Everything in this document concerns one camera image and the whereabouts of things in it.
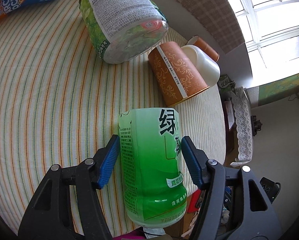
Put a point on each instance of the white window frame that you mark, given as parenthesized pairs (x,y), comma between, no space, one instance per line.
(271,32)

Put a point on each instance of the white lace cloth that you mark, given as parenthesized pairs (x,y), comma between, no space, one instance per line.
(243,123)

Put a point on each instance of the small orange paper cup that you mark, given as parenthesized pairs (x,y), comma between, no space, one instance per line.
(204,46)

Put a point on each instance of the clear bottle cup green label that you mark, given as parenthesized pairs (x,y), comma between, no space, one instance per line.
(120,30)

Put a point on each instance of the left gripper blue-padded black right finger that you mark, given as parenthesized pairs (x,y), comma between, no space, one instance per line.
(251,213)

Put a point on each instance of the striped table cloth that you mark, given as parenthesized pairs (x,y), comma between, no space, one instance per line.
(59,103)

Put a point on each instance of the orange patterned paper cup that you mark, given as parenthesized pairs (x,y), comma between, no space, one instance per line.
(177,77)

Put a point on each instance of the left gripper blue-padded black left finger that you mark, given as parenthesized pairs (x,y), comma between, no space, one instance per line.
(49,216)

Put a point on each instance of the checkered sill cloth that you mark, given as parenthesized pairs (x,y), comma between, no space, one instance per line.
(219,19)

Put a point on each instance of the white plastic cup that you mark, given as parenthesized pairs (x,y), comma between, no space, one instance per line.
(206,66)

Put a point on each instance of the green tea bottle cup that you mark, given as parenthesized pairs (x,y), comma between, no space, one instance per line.
(151,165)

